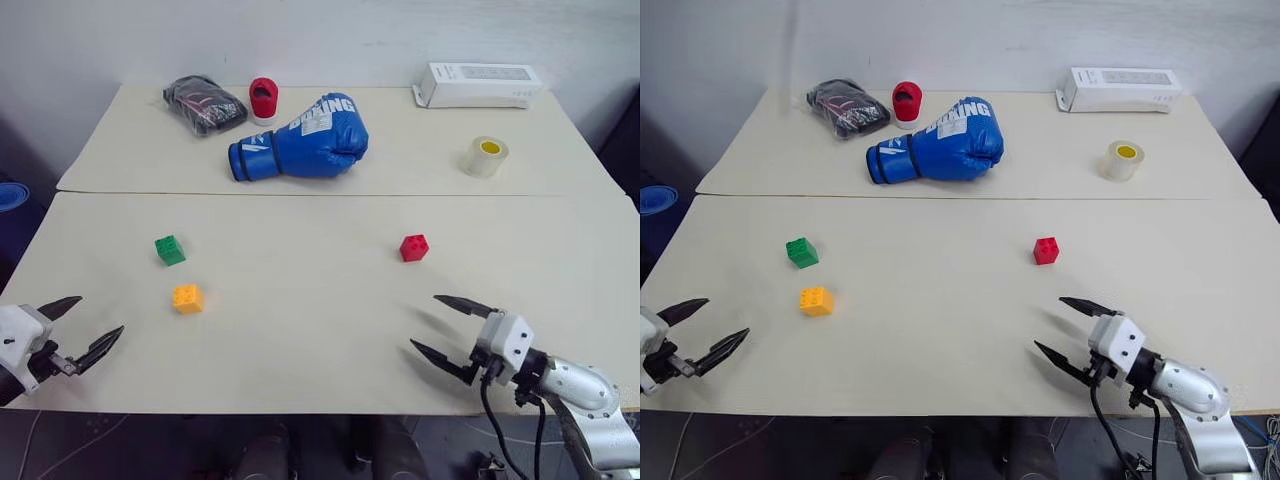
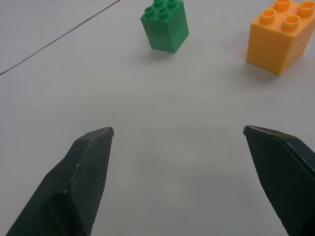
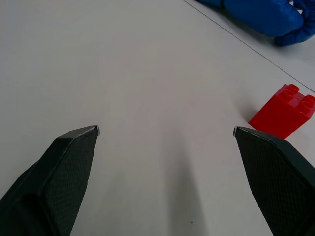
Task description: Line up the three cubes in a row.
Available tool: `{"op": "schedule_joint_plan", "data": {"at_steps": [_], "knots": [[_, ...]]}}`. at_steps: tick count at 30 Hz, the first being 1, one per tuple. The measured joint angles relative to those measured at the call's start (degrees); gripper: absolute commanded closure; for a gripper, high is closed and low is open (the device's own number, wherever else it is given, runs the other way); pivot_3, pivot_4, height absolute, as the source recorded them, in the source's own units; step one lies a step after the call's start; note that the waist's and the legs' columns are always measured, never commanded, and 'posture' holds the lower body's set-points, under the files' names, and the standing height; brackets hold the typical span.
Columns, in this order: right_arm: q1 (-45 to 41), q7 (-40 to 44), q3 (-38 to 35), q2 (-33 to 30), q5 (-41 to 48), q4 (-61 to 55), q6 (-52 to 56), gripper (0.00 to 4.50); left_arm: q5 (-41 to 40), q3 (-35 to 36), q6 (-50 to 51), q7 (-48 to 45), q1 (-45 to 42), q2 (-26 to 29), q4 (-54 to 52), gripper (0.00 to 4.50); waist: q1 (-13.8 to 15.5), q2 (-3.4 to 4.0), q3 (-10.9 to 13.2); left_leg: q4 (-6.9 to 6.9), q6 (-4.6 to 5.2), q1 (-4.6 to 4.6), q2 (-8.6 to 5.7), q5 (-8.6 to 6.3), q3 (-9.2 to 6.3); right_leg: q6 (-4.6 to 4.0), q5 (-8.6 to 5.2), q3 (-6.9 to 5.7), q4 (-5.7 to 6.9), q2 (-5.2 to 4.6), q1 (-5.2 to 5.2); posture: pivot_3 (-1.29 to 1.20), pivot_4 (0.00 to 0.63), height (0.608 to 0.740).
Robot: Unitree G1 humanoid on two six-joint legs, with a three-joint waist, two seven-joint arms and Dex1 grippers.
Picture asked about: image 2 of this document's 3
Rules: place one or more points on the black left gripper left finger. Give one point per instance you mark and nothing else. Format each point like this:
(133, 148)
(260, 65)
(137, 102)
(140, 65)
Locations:
(73, 186)

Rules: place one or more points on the orange toy brick stack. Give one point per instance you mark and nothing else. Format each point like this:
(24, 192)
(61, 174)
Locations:
(275, 41)

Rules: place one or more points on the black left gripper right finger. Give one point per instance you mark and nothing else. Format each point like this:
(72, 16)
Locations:
(283, 177)

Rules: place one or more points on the green toy brick stack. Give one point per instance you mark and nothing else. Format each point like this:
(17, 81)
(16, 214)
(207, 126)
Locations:
(165, 32)

